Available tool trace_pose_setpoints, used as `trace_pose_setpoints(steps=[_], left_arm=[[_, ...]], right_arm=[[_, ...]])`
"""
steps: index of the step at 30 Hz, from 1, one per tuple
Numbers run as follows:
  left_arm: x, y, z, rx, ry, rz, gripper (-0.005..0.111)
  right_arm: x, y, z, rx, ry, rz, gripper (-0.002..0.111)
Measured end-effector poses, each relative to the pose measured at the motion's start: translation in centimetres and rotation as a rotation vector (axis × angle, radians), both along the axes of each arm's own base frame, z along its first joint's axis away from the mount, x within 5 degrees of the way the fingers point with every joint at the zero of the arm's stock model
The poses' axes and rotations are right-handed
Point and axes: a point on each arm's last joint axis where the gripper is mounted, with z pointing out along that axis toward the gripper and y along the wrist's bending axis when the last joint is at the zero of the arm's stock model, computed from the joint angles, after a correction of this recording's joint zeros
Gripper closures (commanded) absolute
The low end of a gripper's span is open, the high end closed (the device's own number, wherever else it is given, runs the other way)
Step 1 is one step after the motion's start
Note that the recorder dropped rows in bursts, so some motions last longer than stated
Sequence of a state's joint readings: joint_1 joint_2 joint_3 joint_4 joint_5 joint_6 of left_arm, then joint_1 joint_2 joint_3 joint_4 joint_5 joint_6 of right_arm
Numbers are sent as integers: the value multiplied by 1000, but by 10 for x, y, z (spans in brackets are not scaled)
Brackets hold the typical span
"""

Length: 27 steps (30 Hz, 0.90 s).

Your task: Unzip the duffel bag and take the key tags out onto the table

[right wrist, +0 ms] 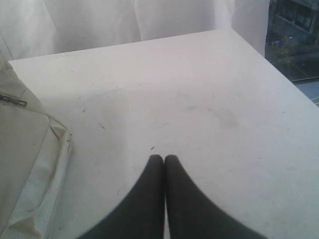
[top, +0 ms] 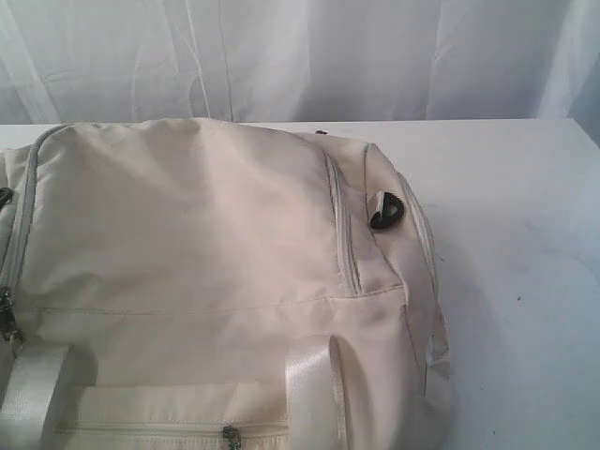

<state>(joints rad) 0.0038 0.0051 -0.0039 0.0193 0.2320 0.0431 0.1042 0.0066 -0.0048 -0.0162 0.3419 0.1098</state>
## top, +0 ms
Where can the beige duffel bag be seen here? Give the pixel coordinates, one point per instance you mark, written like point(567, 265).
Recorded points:
point(198, 284)

